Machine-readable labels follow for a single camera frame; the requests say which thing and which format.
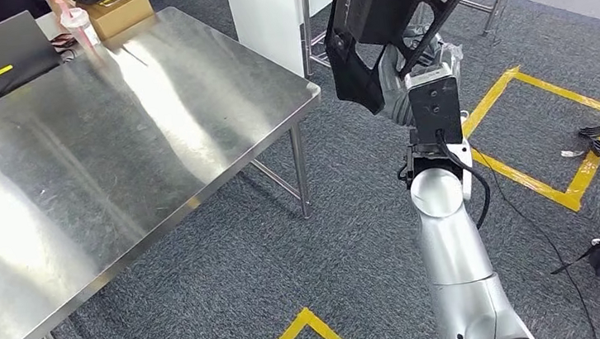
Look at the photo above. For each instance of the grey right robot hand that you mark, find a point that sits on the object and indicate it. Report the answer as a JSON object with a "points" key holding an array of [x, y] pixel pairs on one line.
{"points": [[390, 71]]}

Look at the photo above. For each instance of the long black plastic part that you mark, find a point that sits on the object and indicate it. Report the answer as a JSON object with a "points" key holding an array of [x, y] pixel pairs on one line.
{"points": [[383, 0]]}

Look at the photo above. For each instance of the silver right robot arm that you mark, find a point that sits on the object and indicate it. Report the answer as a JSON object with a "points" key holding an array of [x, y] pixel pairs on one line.
{"points": [[451, 253]]}

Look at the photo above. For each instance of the stainless steel workbench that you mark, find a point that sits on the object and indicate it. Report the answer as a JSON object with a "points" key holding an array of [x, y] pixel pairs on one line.
{"points": [[111, 153]]}

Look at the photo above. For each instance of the white panel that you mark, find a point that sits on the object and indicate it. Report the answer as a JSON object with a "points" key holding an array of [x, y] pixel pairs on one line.
{"points": [[269, 17]]}

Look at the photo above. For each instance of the yellow floor tape square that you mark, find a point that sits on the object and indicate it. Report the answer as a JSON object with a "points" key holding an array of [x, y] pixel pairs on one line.
{"points": [[306, 316], [526, 181]]}

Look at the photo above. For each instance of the small white floor scrap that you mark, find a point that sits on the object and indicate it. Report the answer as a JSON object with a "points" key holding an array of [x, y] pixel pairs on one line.
{"points": [[572, 153]]}

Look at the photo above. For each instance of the brown cardboard box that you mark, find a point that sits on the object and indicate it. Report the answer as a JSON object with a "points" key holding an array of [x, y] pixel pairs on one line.
{"points": [[120, 15]]}

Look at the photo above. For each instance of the plastic drink cup with straw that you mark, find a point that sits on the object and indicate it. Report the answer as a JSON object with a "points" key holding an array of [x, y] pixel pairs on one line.
{"points": [[82, 29]]}

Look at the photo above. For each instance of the small dark brown object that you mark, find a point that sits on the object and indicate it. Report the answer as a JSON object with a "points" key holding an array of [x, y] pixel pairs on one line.
{"points": [[63, 42]]}

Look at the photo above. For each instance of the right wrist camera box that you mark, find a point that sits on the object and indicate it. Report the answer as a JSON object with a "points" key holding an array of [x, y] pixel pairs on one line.
{"points": [[434, 106]]}

